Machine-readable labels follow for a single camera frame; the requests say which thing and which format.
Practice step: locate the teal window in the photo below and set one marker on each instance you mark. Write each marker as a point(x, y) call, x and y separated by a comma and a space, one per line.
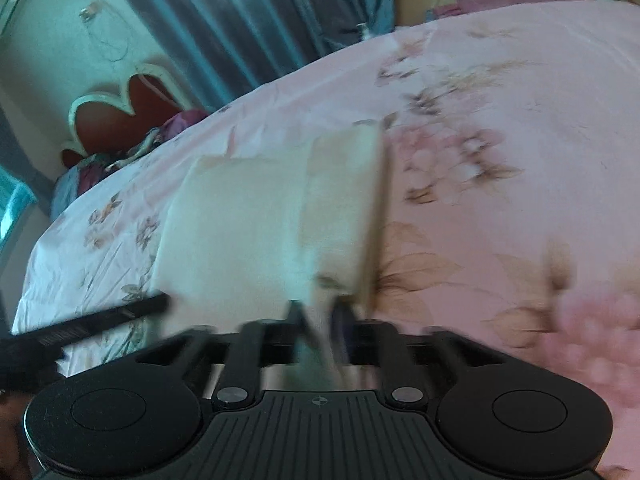
point(15, 198)

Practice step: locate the pink pillow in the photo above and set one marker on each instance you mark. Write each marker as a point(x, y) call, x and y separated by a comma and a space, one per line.
point(462, 7)

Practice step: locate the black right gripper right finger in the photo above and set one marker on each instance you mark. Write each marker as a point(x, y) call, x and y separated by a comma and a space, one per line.
point(350, 336)

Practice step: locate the blue grey curtain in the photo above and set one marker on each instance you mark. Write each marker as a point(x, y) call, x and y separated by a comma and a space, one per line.
point(227, 48)

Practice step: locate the red heart shaped headboard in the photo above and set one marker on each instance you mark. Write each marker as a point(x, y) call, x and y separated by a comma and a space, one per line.
point(109, 122)

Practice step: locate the pile of clothes on bed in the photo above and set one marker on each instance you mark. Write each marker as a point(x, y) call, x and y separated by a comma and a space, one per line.
point(85, 172)

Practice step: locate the white pump bottle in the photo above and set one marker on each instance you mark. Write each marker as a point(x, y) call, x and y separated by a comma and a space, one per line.
point(364, 32)

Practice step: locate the pink floral bed sheet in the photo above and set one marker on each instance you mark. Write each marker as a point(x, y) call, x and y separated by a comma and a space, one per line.
point(512, 212)

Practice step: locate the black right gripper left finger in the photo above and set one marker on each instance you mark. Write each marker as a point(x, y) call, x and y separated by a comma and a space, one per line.
point(287, 333)

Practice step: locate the cream knitted garment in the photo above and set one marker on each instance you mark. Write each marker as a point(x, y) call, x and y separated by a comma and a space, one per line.
point(280, 224)

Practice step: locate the person's left hand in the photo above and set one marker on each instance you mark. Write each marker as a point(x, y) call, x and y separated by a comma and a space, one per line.
point(14, 461)

